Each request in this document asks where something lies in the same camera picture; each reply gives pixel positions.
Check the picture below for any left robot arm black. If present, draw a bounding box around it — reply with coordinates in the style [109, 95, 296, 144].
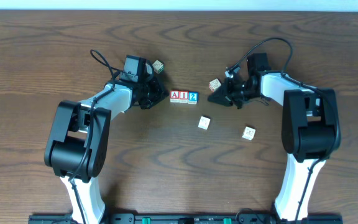
[44, 50, 168, 223]

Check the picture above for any right black cable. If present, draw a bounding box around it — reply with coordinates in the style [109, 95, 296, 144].
[227, 37, 342, 222]

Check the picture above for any white block blue edge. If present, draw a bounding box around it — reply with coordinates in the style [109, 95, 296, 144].
[198, 116, 211, 130]

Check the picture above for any red letter A block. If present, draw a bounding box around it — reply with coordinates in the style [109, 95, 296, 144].
[170, 90, 180, 103]

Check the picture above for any red letter I block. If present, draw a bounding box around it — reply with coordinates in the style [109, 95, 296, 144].
[179, 91, 189, 103]

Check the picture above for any white block red side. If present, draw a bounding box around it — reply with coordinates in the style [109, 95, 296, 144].
[209, 78, 222, 92]

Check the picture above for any plain white wooden block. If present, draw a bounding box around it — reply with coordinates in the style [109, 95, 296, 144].
[242, 126, 256, 141]

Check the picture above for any white block green side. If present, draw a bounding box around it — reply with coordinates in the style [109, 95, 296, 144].
[152, 60, 164, 74]

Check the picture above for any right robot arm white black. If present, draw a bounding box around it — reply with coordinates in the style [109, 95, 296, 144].
[208, 53, 342, 223]

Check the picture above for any black mounting rail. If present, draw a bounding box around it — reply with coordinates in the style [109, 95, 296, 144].
[28, 213, 343, 224]

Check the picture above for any blue number 2 block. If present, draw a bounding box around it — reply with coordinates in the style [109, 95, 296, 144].
[188, 92, 198, 105]

